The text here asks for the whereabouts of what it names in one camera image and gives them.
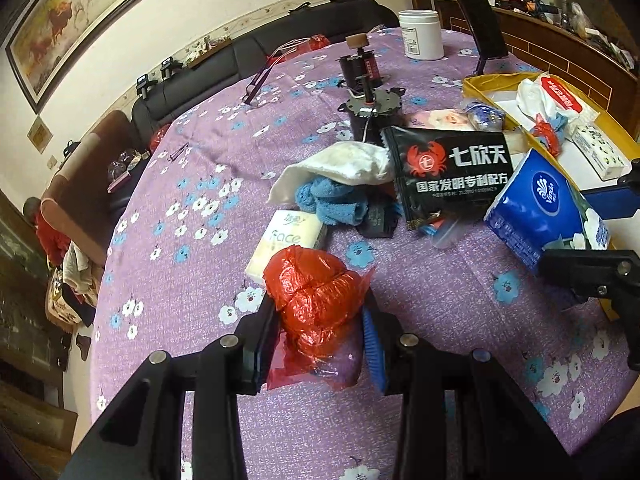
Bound white cloth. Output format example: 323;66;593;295
267;141;396;206

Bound round black electric motor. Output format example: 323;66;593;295
339;85;407;142

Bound black tablet stand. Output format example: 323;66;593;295
441;0;508;60

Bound small red plastic bag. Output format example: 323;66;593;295
529;114;567;158

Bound clear plastic bag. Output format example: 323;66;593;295
107;147;148;181

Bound blue tissue pack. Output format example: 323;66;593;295
483;149;611;276

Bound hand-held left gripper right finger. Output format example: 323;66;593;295
361;292;581;480

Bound white plastic jar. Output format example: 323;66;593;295
399;9;444;61

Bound red cloth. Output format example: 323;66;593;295
24;197;71;267

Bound pink rose print tissue pack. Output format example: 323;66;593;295
404;109;473;132

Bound lemon print tissue pack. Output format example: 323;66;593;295
570;124;632;181

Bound brown armchair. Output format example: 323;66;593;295
40;110;136;266

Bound pile of tools and parts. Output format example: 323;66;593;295
475;0;638;73

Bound yellow cardboard box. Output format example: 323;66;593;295
462;72;640;322

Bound white tissue pack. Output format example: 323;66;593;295
244;209;328;286

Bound black crab print packet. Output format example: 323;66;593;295
380;126;513;231

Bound clear eyeglasses maroon temples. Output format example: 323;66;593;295
243;37;313;107

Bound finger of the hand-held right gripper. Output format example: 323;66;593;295
585;159;640;221
537;249;640;307

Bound pile of clothes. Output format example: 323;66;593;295
46;240;103;331

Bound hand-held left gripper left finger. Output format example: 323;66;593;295
60;297;281;480

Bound white plastic bag red print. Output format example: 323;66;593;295
516;72;601;128

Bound wooden cabinet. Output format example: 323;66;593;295
400;0;640;143

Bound small black motor with cork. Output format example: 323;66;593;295
339;34;391;92

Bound black leather sofa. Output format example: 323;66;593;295
131;0;401;133

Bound wooden tray with trinkets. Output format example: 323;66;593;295
187;35;233;68

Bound blue white plastic bag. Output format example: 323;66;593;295
459;101;506;132

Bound framed horse painting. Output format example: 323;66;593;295
5;0;201;113

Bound small yellow wall frame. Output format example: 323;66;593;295
27;115;48;148

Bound blue towel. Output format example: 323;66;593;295
294;176;371;228

